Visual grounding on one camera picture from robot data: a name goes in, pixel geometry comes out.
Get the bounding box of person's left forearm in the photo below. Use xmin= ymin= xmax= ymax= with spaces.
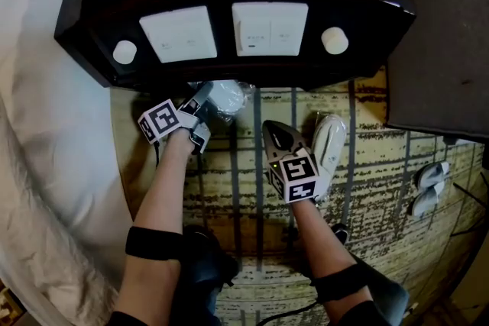
xmin=112 ymin=131 xmax=196 ymax=321

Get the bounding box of person's right forearm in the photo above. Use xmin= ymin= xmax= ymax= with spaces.
xmin=292 ymin=198 xmax=374 ymax=318

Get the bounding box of black forearm band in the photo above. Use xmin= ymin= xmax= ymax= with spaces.
xmin=125 ymin=226 xmax=184 ymax=261
xmin=309 ymin=263 xmax=370 ymax=303

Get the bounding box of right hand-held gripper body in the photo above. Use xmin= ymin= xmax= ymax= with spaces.
xmin=265 ymin=143 xmax=321 ymax=205

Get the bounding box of black tripod light stand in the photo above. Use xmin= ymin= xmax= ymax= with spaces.
xmin=450 ymin=171 xmax=489 ymax=237

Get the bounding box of person's black top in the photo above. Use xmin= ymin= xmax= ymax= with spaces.
xmin=108 ymin=299 xmax=387 ymax=326

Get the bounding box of open cardboard box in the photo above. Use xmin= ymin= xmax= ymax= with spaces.
xmin=0 ymin=286 xmax=24 ymax=326

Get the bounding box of person's right black shoe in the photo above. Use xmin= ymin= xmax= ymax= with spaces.
xmin=331 ymin=223 xmax=349 ymax=245

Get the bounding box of beige bed base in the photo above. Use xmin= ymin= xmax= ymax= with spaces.
xmin=110 ymin=87 xmax=161 ymax=221

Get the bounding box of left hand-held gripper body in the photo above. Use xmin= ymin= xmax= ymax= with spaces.
xmin=136 ymin=98 xmax=212 ymax=155

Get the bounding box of white bed duvet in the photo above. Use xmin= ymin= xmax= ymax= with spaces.
xmin=0 ymin=0 xmax=133 ymax=326

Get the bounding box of armchair with blue seat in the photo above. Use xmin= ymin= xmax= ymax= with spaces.
xmin=384 ymin=0 xmax=489 ymax=144

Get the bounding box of white square switch panel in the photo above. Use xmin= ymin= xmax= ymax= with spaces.
xmin=232 ymin=2 xmax=309 ymax=57
xmin=138 ymin=5 xmax=219 ymax=64

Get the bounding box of white round knob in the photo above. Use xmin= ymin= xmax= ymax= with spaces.
xmin=320 ymin=26 xmax=351 ymax=56
xmin=112 ymin=40 xmax=138 ymax=65

